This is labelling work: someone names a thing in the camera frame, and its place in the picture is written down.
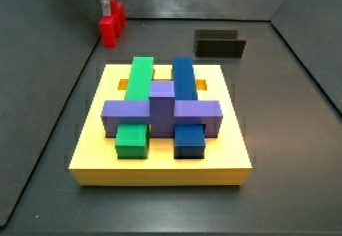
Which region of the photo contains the red cross-shaped block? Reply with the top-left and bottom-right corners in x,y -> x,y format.
99,0 -> 125,48

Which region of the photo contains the yellow base board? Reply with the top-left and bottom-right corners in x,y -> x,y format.
69,64 -> 252,186

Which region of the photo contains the purple cross-shaped block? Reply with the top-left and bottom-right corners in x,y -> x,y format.
101,81 -> 223,138

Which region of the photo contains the green bar block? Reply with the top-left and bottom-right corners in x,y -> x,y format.
115,57 -> 154,159

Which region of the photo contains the blue bar block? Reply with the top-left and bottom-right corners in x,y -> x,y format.
172,57 -> 206,159

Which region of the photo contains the black angle bracket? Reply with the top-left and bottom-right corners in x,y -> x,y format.
194,30 -> 246,58

